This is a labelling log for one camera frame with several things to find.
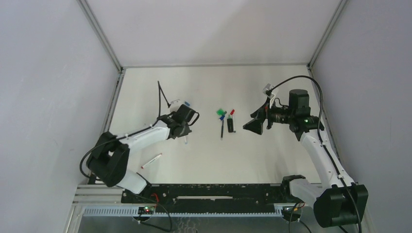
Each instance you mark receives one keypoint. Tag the white marker red tip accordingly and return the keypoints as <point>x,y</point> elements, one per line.
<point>151,161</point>

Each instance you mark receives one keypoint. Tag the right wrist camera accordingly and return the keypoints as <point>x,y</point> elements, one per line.
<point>270,91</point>

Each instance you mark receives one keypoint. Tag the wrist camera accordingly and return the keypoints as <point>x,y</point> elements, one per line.
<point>174,105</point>
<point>270,91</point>

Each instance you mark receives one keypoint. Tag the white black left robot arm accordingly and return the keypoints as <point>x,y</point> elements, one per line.
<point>108,159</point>

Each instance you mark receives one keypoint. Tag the black thin pen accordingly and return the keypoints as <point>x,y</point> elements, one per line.
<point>222,129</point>

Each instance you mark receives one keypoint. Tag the black green highlighter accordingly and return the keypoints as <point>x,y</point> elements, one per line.
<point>229,124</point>

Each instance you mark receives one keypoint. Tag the white marker green end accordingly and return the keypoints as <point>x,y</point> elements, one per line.
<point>233,123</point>

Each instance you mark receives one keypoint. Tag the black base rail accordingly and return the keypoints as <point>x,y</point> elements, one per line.
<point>259,198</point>

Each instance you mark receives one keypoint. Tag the green highlighter cap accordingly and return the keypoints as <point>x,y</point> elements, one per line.
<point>220,112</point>

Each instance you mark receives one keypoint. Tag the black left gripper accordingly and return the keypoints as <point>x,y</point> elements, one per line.
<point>181,129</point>

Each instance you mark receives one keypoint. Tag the aluminium frame rail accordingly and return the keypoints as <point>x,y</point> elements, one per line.
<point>97,194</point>

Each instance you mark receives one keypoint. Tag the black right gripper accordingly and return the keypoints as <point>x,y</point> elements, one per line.
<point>266,116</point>

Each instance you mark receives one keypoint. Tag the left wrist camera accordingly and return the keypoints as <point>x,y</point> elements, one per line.
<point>174,105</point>

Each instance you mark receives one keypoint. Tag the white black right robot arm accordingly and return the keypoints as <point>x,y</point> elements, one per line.
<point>340,200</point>

